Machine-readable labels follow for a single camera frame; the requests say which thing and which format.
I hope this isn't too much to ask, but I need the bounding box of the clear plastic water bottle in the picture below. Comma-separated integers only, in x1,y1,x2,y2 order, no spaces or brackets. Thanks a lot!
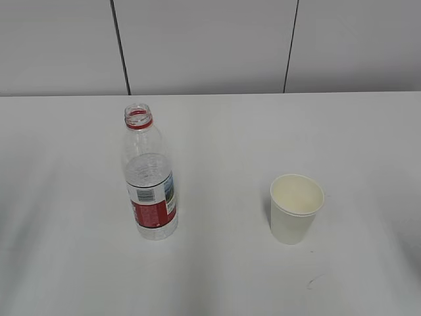
121,103,178,241

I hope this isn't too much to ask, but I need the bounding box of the white paper cup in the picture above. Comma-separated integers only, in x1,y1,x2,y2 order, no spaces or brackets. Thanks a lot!
270,174,325,245

